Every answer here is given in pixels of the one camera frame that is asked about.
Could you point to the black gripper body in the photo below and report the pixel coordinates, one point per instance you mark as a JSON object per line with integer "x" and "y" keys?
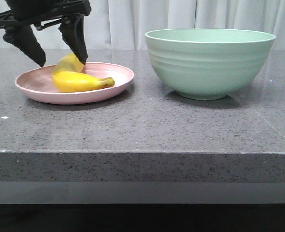
{"x": 43, "y": 13}

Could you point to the yellow banana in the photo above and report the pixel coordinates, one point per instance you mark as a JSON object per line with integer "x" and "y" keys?
{"x": 67, "y": 77}

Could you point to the green bowl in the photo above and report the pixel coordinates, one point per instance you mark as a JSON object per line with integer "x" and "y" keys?
{"x": 207, "y": 64}

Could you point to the pink plate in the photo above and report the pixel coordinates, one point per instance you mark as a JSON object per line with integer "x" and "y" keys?
{"x": 37, "y": 84}

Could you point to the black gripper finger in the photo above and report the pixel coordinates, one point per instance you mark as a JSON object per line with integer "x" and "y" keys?
{"x": 72, "y": 30}
{"x": 23, "y": 38}

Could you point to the white curtain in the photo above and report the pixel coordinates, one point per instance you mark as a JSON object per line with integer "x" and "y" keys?
{"x": 122, "y": 24}

